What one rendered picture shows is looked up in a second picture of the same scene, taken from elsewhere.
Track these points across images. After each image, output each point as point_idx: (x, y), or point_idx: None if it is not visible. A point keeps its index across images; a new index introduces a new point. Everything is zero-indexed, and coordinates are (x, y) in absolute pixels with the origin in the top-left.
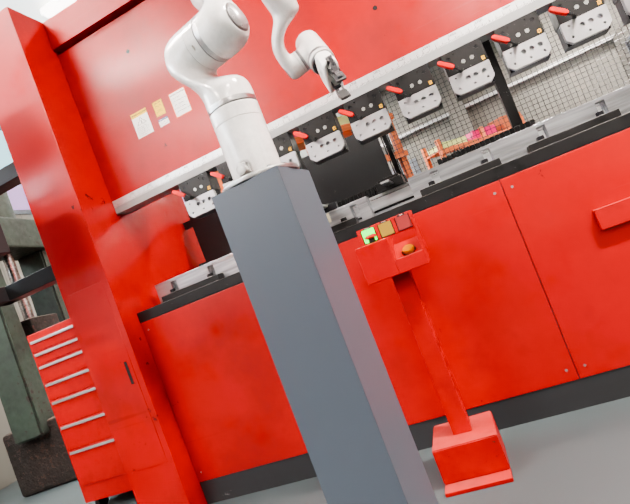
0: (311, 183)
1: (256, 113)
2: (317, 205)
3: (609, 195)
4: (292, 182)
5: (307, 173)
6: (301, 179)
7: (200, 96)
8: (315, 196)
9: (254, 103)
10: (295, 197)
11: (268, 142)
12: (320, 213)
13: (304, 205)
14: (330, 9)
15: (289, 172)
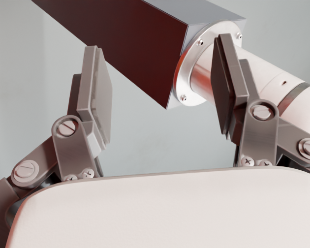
0: (180, 16)
1: (285, 71)
2: (167, 5)
3: None
4: (219, 13)
5: (191, 21)
6: (203, 16)
7: None
8: (170, 9)
9: (296, 78)
10: (211, 7)
11: (250, 52)
12: (160, 1)
13: (194, 4)
14: None
15: (227, 17)
